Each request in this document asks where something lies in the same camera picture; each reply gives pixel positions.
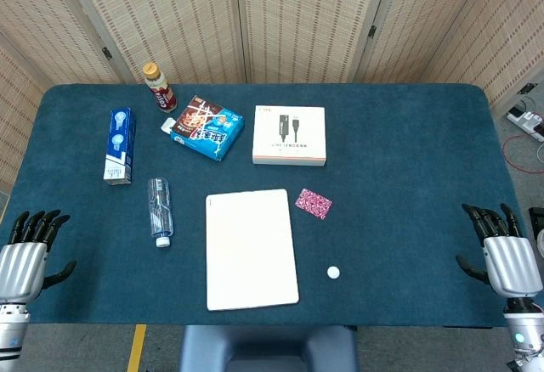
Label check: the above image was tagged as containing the Costa coffee bottle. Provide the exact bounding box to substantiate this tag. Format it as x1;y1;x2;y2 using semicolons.
142;62;178;113

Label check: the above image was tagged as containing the woven bamboo folding screen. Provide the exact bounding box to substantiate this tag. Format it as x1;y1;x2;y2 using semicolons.
0;0;544;194

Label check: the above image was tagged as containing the red cable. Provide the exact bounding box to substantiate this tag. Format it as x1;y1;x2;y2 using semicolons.
501;133;544;175

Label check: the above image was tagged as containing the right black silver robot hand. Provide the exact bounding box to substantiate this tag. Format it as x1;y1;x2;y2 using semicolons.
455;203;544;299

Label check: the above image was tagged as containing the blue light bulb box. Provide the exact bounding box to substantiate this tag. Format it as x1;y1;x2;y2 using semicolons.
103;107;137;187

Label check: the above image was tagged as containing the white power strip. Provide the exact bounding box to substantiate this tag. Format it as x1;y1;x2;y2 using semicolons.
505;106;544;143

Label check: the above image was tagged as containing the clear plastic water bottle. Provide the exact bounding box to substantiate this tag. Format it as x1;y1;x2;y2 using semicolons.
147;177;175;249

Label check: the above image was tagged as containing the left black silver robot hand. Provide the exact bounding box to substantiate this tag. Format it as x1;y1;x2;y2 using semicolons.
0;209;78;304

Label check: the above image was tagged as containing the blue brown snack box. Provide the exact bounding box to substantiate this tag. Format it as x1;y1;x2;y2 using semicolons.
160;94;246;163

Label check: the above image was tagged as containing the yellow floor tape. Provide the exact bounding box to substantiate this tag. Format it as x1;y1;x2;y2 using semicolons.
127;324;148;372

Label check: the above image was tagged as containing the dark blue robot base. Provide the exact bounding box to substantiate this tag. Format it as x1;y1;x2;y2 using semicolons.
178;324;360;372

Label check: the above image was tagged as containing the white cable packaging box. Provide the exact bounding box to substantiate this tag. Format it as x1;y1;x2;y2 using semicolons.
252;104;327;166

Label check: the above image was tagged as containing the blue felt table cover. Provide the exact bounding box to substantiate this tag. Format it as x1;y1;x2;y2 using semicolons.
0;83;533;329

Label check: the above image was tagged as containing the white rectangular board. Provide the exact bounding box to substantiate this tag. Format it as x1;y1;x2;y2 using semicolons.
205;189;300;312

